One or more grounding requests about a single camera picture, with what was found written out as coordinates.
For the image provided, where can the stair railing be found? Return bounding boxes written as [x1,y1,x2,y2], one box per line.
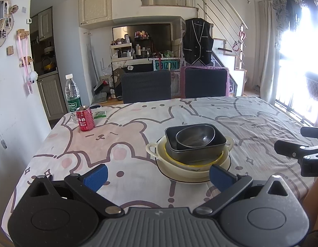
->
[141,0,248,65]

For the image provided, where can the rounded steel bowl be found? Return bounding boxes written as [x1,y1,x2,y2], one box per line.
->
[176,125,216,148]

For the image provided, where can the group of wall photos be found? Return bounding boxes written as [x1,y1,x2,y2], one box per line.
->
[0,0,15,49]

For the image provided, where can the rack with bottles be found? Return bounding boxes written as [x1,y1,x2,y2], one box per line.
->
[109,31,154,59]

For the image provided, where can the person's right forearm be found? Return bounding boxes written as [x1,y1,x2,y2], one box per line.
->
[302,177,318,237]

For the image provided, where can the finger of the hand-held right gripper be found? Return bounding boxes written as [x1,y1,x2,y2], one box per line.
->
[274,140,318,164]
[300,127,318,137]

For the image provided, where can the beige curtain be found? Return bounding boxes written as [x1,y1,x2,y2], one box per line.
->
[259,0,282,101]

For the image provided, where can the white lemon-print scalloped bowl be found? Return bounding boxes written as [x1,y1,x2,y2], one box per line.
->
[161,141,224,168]

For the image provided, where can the teal sign plate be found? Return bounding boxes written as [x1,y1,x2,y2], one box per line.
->
[154,60,180,71]

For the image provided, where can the hanging clothes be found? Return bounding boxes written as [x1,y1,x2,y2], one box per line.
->
[272,0,318,49]

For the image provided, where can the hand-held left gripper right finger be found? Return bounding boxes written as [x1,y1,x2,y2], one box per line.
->
[192,164,289,217]

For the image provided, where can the rectangular steel tray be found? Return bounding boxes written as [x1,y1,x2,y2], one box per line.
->
[165,123,228,165]

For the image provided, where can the red drink can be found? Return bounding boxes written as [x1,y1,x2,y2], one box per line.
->
[76,105,96,132]

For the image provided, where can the clear water bottle green label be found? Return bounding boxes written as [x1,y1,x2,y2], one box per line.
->
[65,74,82,113]

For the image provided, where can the black vest white trim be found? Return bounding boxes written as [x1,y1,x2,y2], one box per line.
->
[183,18,214,65]

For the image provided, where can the bear-print tablecloth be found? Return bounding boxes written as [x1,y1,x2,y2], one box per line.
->
[10,96,318,227]

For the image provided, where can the yellow black kettle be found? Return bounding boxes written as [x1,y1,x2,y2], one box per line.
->
[42,57,56,72]

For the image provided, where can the white square leaf-print plate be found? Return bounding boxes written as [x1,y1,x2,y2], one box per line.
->
[156,157,232,185]

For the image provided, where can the cream wall cabinet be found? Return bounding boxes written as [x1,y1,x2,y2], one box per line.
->
[78,0,113,27]

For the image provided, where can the cream two-handled bowl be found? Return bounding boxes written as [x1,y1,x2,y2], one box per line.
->
[146,136,235,178]

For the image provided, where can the cream kitchen cabinet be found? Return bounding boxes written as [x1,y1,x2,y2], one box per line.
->
[37,73,68,121]

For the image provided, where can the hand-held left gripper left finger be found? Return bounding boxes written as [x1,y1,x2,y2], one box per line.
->
[28,163,125,218]

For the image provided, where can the pink hanging ribbon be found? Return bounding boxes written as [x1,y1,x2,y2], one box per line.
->
[17,29,37,93]

